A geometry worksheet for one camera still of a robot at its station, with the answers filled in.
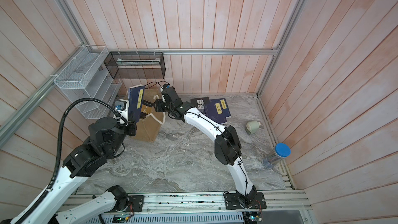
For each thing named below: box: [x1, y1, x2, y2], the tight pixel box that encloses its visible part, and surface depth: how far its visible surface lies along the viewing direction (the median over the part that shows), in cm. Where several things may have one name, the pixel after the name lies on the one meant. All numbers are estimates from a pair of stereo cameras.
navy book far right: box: [214, 97, 232, 120], surface depth 110 cm
